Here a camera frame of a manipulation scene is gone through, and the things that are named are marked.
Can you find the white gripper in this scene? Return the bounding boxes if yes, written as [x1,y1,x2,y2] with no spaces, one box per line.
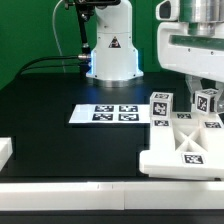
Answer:
[157,22,224,113]

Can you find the white chair back frame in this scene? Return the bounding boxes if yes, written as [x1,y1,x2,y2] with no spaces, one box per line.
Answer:
[139,112,224,180]

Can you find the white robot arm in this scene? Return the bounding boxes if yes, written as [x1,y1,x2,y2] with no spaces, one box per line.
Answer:
[87,0,224,113]

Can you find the white tag base sheet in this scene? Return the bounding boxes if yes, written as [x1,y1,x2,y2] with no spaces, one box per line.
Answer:
[69,104,150,124]

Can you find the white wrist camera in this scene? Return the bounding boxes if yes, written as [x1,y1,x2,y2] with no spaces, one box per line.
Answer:
[156,0,180,21]

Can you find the grey thin cable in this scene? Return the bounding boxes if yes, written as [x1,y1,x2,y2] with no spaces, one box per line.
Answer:
[52,0,67,74]

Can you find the black cables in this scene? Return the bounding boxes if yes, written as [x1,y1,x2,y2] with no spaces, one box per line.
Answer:
[14,54,92,78]

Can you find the white left wall block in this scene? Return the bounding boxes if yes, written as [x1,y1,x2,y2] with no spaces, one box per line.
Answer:
[0,138,13,171]

